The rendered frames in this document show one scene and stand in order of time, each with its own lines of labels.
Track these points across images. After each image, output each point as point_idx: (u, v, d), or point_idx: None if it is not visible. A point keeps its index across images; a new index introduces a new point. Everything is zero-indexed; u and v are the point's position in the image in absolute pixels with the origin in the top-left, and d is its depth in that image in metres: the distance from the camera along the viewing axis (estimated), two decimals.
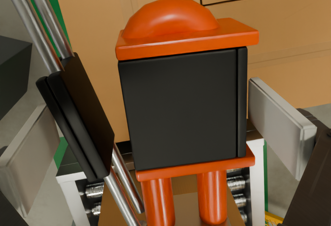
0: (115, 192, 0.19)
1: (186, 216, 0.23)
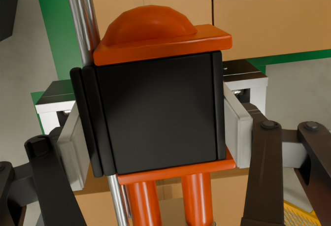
0: (115, 192, 0.19)
1: (173, 220, 0.23)
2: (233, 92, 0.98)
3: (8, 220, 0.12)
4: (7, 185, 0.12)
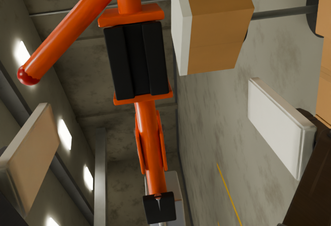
0: None
1: None
2: None
3: None
4: None
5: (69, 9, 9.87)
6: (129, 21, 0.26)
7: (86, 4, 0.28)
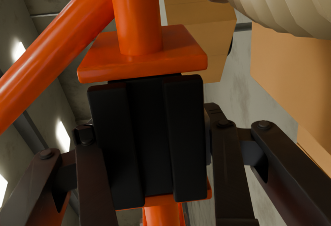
0: None
1: None
2: None
3: (51, 206, 0.12)
4: (53, 172, 0.13)
5: None
6: (139, 74, 0.13)
7: (60, 32, 0.15)
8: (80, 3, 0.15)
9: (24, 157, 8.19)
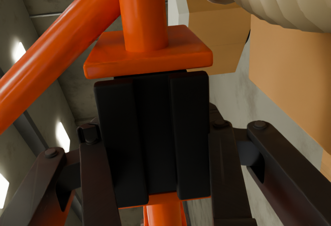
0: None
1: None
2: None
3: (55, 205, 0.12)
4: (57, 171, 0.13)
5: None
6: (146, 70, 0.13)
7: (65, 29, 0.15)
8: (85, 0, 0.15)
9: (24, 158, 8.13)
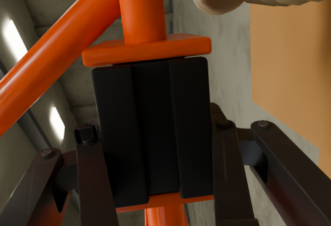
0: None
1: None
2: None
3: (51, 206, 0.12)
4: (53, 172, 0.13)
5: None
6: (144, 57, 0.13)
7: (66, 26, 0.16)
8: None
9: (16, 139, 7.87)
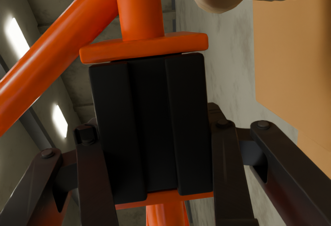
0: None
1: None
2: None
3: (51, 206, 0.12)
4: (53, 172, 0.13)
5: None
6: (141, 53, 0.13)
7: (65, 25, 0.16)
8: None
9: (17, 136, 7.91)
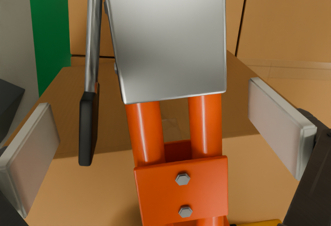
0: None
1: None
2: None
3: None
4: None
5: None
6: None
7: None
8: None
9: None
